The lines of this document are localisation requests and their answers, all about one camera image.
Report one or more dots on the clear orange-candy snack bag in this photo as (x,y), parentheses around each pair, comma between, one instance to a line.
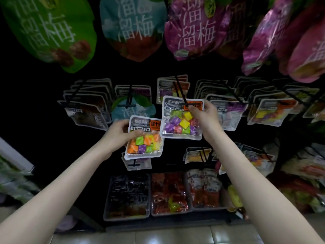
(170,86)

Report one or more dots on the person's left hand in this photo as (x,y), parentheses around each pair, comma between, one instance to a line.
(117,137)

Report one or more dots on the clear tray of dark candies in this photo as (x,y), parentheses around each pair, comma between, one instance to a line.
(127,198)

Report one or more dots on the person's right forearm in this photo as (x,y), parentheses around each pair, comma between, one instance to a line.
(254,195)

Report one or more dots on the large green round snack bag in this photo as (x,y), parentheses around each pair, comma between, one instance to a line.
(51,33)

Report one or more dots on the row of red orange pouches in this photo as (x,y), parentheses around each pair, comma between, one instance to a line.
(299,195)

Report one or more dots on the small yellow green pouch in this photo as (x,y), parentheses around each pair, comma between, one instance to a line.
(234,196)

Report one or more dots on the clear tray of mixed candies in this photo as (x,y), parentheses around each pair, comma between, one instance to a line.
(204,190)

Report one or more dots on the person's right hand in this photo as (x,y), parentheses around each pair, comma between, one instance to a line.
(209,122)

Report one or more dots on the large teal round snack bag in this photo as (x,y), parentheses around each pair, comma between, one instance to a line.
(133,28)

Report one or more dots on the clear colourful-cube candy bag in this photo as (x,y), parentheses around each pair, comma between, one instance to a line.
(177,124)
(144,144)

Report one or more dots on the small pink floor object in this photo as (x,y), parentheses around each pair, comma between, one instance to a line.
(66,223)

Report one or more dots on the row of green wrapped packets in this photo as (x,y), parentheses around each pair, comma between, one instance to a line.
(15,183)

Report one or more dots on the white red-label snack bag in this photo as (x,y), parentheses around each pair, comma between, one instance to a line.
(304,167)

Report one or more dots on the small clear purple-label pouch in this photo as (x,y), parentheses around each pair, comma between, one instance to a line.
(136,163)

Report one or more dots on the row of small clear pouches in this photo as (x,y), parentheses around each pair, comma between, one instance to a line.
(195,156)

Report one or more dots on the person's left forearm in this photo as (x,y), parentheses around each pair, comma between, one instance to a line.
(51,200)

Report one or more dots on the clear tray of red candies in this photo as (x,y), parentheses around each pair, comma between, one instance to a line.
(170,195)

